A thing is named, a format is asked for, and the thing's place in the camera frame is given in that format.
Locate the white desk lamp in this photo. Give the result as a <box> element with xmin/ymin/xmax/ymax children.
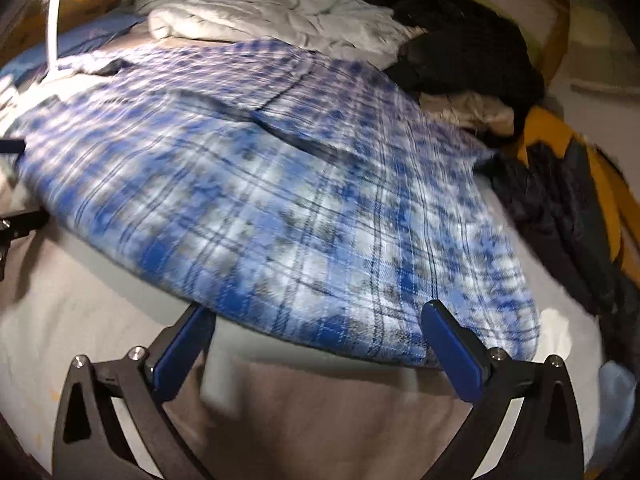
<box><xmin>42</xmin><ymin>0</ymin><xmax>76</xmax><ymax>81</ymax></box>

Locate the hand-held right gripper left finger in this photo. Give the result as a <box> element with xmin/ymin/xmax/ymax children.
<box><xmin>51</xmin><ymin>302</ymin><xmax>217</xmax><ymax>480</ymax></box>

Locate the dark puffer jacket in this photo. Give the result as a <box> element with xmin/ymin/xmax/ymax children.
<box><xmin>480</xmin><ymin>140</ymin><xmax>640</xmax><ymax>321</ymax></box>

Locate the beige crumpled cloth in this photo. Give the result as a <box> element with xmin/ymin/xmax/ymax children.
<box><xmin>420</xmin><ymin>90</ymin><xmax>518</xmax><ymax>138</ymax></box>

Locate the light blue cloth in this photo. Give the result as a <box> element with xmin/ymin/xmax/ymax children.
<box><xmin>595</xmin><ymin>360</ymin><xmax>637</xmax><ymax>461</ymax></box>

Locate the black fleece garment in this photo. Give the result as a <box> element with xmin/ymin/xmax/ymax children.
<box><xmin>355</xmin><ymin>0</ymin><xmax>546</xmax><ymax>111</ymax></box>

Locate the white crumpled duvet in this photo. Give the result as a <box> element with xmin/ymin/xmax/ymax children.
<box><xmin>122</xmin><ymin>0</ymin><xmax>426</xmax><ymax>68</ymax></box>

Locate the blue plaid flannel shirt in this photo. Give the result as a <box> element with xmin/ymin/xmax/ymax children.
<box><xmin>15</xmin><ymin>37</ymin><xmax>543</xmax><ymax>368</ymax></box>

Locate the blue pillow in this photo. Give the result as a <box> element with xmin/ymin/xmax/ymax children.
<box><xmin>0</xmin><ymin>12</ymin><xmax>146</xmax><ymax>91</ymax></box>

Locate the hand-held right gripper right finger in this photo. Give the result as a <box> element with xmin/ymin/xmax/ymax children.
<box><xmin>420</xmin><ymin>299</ymin><xmax>586</xmax><ymax>480</ymax></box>

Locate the yellow cushion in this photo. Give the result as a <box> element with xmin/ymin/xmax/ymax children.
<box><xmin>517</xmin><ymin>105</ymin><xmax>640</xmax><ymax>271</ymax></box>

